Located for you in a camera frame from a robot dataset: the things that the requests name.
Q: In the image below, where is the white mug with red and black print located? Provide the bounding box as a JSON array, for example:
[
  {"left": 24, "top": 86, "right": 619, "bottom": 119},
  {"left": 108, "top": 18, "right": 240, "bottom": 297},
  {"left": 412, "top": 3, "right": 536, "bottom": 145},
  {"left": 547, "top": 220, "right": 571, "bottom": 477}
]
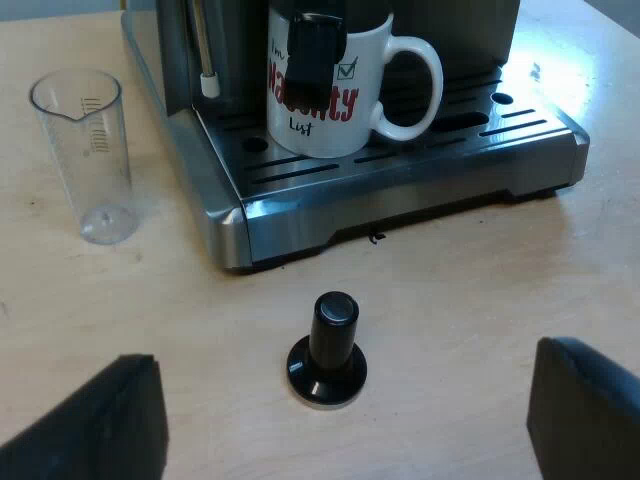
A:
[{"left": 265, "top": 6, "right": 445, "bottom": 160}]

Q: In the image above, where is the steel espresso machine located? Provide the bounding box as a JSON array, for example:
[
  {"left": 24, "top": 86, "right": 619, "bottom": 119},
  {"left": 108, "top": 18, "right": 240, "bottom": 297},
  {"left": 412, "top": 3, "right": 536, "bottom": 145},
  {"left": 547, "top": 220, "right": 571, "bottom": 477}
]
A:
[{"left": 121, "top": 0, "right": 592, "bottom": 274}]

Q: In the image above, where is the small black tamper with knob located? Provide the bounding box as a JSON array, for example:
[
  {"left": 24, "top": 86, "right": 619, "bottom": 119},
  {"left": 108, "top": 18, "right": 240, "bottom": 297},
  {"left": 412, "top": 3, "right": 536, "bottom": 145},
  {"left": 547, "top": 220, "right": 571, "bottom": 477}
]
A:
[{"left": 285, "top": 289, "right": 368, "bottom": 413}]

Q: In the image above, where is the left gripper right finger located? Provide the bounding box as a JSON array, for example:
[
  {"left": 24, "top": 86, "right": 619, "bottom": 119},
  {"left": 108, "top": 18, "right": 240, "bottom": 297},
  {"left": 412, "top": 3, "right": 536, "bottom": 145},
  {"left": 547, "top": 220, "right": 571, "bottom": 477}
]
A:
[{"left": 525, "top": 336, "right": 640, "bottom": 480}]

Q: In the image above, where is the clear measuring glass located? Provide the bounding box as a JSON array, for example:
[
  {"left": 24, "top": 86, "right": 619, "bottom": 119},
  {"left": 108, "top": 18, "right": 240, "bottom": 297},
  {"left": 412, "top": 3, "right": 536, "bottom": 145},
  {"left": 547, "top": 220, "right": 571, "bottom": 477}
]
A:
[{"left": 28, "top": 68, "right": 138, "bottom": 246}]

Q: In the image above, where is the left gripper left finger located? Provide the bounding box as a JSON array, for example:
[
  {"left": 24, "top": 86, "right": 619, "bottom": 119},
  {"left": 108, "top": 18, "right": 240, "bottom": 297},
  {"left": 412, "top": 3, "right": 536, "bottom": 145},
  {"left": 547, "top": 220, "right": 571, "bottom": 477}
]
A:
[{"left": 0, "top": 354, "right": 170, "bottom": 480}]

